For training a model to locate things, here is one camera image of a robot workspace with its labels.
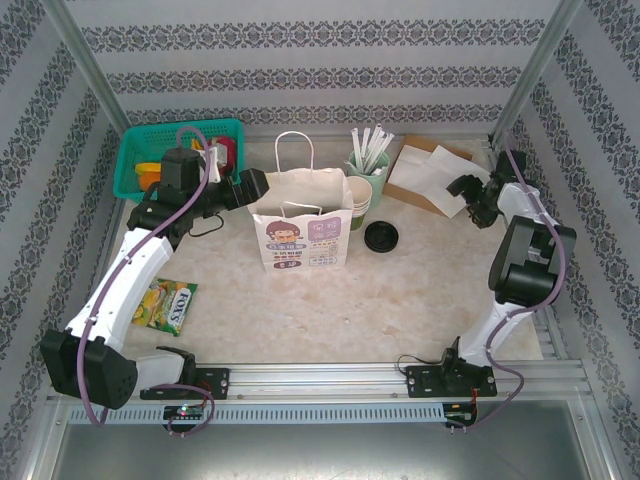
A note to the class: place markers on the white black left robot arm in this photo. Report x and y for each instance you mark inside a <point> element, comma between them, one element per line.
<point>125,280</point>

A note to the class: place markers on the small circuit board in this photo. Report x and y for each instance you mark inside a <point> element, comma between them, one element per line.
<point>460,416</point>
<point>182,411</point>

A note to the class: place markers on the small left circuit board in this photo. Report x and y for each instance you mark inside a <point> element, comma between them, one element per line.
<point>182,411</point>

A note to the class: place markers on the aluminium frame post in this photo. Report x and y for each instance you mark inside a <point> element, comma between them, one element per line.
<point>537,65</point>
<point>85,60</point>

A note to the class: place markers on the black plastic coffee lid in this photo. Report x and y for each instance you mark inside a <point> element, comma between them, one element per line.
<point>381,237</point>

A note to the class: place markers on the aluminium mounting rail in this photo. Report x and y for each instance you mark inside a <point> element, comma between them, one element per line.
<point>315,380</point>

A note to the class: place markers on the brown cardboard napkin box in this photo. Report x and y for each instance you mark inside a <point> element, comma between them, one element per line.
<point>410,197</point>

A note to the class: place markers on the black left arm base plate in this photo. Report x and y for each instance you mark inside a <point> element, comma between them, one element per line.
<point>215,382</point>

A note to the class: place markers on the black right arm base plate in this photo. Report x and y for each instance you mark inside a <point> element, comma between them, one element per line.
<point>415,382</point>

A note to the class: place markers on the green yellow candy packet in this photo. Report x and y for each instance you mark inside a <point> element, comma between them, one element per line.
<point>170,307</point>

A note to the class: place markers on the white napkin stack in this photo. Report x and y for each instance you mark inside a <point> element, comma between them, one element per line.
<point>410,165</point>

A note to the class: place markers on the white paper-wrapped straw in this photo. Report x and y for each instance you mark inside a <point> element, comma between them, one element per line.
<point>358,149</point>
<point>381,171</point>
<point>376,147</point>
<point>368,149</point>
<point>388,150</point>
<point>382,150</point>

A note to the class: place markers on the aluminium right frame post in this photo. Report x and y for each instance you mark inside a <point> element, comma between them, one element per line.
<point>537,65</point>

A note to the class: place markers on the teal plastic basket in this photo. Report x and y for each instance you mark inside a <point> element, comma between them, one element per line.
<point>150,137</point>

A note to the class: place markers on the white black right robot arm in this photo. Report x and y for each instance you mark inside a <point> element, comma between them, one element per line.
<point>530,260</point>

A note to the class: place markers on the small right circuit board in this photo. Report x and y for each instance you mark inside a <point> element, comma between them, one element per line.
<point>460,416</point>

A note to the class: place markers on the stacked green paper cups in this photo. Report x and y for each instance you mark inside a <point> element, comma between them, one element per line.
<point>359,192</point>

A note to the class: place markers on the pink toy dragon fruit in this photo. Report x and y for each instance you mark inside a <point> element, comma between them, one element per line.
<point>227,150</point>

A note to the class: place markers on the white cartoon print paper bag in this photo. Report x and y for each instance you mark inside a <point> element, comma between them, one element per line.
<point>300,250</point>

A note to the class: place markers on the aluminium left frame post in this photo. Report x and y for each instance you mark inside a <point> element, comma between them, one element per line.
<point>85,60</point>

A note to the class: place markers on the aluminium side rail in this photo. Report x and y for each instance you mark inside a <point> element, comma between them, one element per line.
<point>550,340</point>

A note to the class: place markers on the mint green straw holder cup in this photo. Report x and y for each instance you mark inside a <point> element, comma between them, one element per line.
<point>377,187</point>

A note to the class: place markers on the orange toy carrot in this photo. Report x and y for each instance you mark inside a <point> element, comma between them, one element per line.
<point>149,181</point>

